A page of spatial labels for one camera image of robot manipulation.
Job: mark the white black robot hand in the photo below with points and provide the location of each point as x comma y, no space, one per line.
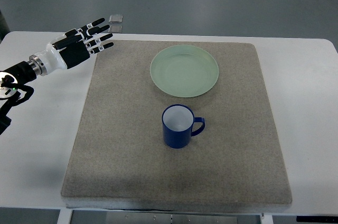
72,48

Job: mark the blue enamel cup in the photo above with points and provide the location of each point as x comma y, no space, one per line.
180,125

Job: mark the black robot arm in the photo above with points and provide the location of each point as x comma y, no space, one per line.
14,88

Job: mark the lower floor socket plate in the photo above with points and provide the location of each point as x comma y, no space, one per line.
115,29

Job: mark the floor socket plate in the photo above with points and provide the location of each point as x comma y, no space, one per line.
115,18
115,29

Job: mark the upper floor socket plate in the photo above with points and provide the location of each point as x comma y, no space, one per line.
115,18

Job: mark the light green plate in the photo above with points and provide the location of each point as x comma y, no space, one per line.
184,71

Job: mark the beige fabric mat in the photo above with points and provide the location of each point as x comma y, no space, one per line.
138,147

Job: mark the metal table frame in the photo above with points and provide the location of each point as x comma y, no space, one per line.
120,216

